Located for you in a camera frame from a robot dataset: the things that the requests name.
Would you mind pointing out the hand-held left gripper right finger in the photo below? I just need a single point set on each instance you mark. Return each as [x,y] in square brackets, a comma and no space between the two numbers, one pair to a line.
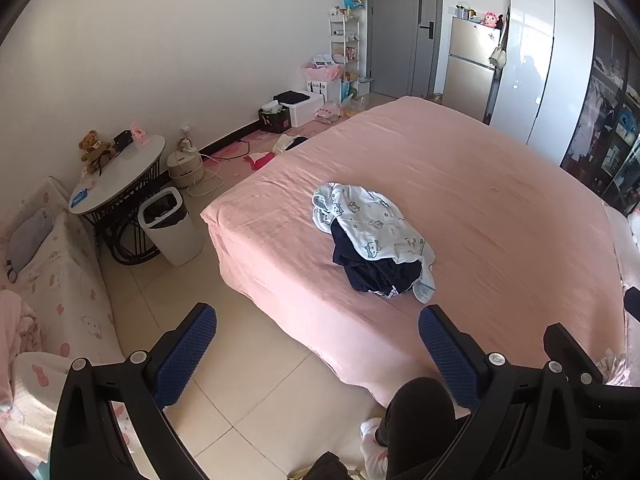
[450,355]

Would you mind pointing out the sofa with cartoon cover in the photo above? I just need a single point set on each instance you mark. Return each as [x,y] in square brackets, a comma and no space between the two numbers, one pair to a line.
[55,280]

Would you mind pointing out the small black box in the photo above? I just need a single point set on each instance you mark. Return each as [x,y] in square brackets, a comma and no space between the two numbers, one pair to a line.
[122,140]

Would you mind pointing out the person's leg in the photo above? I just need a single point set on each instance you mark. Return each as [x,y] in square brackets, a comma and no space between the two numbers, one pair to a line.
[420,410]

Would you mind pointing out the white cloth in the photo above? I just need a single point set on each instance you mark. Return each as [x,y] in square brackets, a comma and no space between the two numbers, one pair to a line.
[290,142]

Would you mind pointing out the pink blanket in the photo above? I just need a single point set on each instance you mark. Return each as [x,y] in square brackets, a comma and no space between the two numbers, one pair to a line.
[12,320]

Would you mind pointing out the white pink slipper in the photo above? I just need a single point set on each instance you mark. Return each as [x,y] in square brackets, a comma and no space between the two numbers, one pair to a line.
[372,442]

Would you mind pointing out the white storage box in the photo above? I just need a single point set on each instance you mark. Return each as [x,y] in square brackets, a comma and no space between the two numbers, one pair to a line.
[302,110]

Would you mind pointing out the bed with pink sheet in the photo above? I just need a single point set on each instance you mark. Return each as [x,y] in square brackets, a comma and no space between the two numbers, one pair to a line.
[450,170]

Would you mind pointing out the black cloth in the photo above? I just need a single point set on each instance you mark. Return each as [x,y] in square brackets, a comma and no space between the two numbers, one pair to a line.
[292,96]

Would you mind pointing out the white wardrobe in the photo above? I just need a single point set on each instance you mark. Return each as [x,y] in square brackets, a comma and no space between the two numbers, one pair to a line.
[540,60]

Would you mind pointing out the white shelf rack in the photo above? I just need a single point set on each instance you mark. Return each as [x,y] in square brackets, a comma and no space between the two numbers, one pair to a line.
[345,45]

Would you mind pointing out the brown teddy bear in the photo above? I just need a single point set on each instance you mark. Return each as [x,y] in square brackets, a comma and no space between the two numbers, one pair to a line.
[94,147]

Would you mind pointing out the pink quilt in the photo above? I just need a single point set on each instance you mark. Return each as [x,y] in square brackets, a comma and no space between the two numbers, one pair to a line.
[627,240]

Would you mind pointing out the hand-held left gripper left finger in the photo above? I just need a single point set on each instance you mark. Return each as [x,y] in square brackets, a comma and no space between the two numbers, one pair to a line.
[187,350]

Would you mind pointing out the metal tins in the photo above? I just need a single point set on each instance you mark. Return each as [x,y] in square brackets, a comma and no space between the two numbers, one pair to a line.
[465,11]

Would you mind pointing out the pale printed cloth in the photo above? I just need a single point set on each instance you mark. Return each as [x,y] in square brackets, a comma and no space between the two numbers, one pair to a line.
[615,365]

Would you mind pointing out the round white side table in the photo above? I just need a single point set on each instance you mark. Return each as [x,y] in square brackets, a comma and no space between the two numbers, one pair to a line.
[125,170]

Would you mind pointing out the cartoon print pajama top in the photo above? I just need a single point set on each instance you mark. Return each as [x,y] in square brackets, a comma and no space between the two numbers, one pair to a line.
[385,225]

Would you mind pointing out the beige humidifier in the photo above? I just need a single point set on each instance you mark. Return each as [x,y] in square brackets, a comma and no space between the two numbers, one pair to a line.
[185,165]

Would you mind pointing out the navy garment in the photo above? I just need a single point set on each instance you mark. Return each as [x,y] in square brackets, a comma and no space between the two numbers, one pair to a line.
[370,265]

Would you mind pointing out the silver fridge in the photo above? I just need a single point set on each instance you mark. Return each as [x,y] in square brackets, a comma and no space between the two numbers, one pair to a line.
[470,60]

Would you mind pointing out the black cardboard box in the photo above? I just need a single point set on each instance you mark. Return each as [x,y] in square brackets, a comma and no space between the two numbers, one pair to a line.
[272,120]

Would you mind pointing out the white hanging bag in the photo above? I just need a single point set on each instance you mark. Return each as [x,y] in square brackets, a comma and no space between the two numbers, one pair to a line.
[497,55]

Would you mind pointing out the pink floor slipper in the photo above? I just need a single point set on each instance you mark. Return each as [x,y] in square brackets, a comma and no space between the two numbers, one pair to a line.
[260,159]

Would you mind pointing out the white trash bin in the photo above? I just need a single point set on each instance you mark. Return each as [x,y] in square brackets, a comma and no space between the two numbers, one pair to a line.
[167,230]

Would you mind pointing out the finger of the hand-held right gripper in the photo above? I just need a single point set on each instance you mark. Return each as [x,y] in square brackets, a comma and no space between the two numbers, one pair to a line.
[570,350]

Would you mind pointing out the pink gift bag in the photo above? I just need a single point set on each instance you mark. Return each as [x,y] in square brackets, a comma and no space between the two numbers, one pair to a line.
[320,72]

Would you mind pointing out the lavender pillow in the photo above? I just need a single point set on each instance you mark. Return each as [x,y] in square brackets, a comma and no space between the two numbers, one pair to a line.
[27,240]

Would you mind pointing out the black glass display cabinet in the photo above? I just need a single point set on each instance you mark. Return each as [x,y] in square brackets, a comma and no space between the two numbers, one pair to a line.
[610,110]

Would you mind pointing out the pink plush toy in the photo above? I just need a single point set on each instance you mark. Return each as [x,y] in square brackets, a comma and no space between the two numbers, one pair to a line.
[490,19]

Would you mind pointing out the pink tissue pack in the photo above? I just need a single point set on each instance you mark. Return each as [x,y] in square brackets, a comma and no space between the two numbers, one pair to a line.
[140,135]

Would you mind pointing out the grey door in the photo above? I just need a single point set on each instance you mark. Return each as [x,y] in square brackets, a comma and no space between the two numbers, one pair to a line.
[395,25]

